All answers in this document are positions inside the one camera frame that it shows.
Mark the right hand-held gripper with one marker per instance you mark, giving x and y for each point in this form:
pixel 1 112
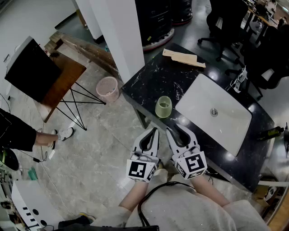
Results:
pixel 192 163

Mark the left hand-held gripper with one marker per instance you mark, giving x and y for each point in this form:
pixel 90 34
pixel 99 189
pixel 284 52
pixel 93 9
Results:
pixel 142 168

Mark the translucent green cup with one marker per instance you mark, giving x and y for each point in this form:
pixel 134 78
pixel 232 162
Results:
pixel 163 108

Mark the person's left forearm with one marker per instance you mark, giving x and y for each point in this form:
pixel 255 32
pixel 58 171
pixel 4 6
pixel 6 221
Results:
pixel 135 196

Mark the person's right forearm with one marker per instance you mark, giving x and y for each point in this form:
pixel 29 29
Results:
pixel 210 191

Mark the chrome sink drain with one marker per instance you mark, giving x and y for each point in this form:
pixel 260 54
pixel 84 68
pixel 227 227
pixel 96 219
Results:
pixel 214 112

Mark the white rectangular sink basin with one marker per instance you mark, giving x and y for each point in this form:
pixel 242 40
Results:
pixel 203 97

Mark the pink mesh waste basket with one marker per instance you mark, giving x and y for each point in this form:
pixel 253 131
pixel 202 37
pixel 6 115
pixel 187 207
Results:
pixel 108 90

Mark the person's grey shirt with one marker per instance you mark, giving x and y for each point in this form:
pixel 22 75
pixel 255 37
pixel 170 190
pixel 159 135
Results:
pixel 192 214

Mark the chrome faucet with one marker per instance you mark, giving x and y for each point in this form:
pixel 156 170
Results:
pixel 239 80

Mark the flat cardboard piece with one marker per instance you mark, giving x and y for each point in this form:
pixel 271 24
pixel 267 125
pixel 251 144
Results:
pixel 180 57

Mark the dark green bottle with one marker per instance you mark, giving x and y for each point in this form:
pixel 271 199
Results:
pixel 271 133

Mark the dark shoe with yellow trim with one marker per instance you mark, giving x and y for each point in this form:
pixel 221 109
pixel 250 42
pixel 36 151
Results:
pixel 88 217

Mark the black trouser leg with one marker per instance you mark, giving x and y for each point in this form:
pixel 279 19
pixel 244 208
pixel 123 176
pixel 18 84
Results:
pixel 72 223

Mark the long weathered wooden plank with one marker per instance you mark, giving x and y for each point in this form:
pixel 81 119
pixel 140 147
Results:
pixel 90 52

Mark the green plastic object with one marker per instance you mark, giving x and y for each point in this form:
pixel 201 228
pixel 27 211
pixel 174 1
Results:
pixel 32 174

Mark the black office chair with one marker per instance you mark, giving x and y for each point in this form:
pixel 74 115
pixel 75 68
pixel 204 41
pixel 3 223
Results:
pixel 264 56
pixel 225 18

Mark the large black round machine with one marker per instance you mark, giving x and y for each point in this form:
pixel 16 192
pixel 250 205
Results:
pixel 154 22

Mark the white box with holes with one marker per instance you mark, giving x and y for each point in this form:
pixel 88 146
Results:
pixel 29 203

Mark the small black round machine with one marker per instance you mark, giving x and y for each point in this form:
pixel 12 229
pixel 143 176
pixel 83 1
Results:
pixel 181 11

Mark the black flat screen monitor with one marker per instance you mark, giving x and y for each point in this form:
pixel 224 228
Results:
pixel 31 72

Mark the black helmet with green trim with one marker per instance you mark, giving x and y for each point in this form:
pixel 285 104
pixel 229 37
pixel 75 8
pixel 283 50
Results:
pixel 9 159

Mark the cluttered wooden desk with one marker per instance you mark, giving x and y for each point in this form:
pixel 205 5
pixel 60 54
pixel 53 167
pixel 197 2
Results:
pixel 266 13

